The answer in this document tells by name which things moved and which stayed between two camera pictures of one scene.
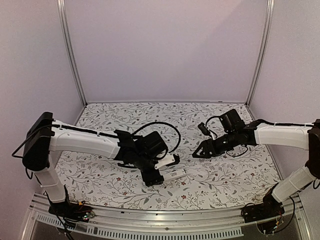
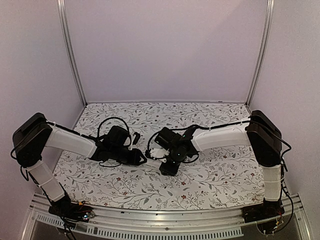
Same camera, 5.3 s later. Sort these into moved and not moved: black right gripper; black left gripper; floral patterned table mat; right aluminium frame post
Moved: black left gripper; black right gripper
Not moved: floral patterned table mat; right aluminium frame post
